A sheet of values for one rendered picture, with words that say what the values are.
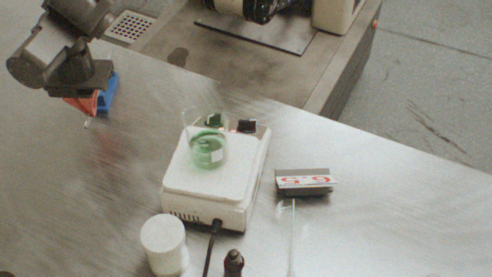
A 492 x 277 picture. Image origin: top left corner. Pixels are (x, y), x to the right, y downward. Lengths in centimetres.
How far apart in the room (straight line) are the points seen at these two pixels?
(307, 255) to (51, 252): 37
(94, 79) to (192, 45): 88
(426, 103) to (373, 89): 21
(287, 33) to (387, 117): 55
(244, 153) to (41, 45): 31
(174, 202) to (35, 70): 26
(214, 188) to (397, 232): 29
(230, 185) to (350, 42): 109
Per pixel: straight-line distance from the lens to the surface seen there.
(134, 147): 88
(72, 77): 82
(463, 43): 244
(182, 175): 72
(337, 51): 167
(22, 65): 74
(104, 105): 94
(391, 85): 213
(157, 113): 92
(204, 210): 72
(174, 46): 168
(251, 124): 81
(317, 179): 79
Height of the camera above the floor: 141
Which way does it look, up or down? 49 degrees down
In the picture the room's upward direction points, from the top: 1 degrees counter-clockwise
